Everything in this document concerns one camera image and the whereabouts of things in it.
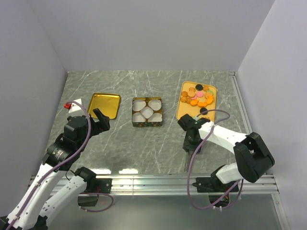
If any orange shaped cookie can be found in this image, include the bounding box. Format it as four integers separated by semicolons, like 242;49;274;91
190;99;199;106

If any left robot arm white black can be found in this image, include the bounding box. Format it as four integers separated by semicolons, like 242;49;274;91
0;108;111;230

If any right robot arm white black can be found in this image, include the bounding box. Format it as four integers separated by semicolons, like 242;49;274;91
178;114;275;193

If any gold tin lid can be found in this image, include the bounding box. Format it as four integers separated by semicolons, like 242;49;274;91
87;93;120;119

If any black sandwich cookie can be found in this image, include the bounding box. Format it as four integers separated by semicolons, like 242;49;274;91
200;107;208;114
195;84;203;91

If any yellow cookie tray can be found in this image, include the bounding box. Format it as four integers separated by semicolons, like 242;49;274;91
176;81;217;120

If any flower shaped butter cookie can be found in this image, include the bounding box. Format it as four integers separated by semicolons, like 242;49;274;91
180;96;190;103

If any white paper cup bottom-left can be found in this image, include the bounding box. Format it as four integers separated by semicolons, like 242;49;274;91
132;112;146;123

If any white paper cup bottom-right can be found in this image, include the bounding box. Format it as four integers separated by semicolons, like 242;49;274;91
148;113;162;123

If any white paper cup top-left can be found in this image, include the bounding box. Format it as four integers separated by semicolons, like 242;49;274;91
132;100;146;112

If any pink round cookie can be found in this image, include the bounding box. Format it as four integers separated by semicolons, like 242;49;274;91
195;92;204;98

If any white paper cup top-right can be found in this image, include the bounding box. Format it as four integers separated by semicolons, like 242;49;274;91
148;99;162;111

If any green cookie tin box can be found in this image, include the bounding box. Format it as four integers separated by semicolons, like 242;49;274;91
131;97;163;127

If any white paper cup centre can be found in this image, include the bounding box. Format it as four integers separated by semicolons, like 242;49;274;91
140;106;154;119

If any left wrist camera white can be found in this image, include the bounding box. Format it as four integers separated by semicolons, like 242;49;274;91
64;103;84;116

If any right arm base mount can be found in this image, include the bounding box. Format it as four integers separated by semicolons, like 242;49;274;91
192;177;235;193

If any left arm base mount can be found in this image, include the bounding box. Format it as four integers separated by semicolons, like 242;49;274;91
72;167;112;207

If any aluminium mounting rail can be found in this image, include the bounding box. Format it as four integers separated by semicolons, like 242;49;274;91
28;174;280;196

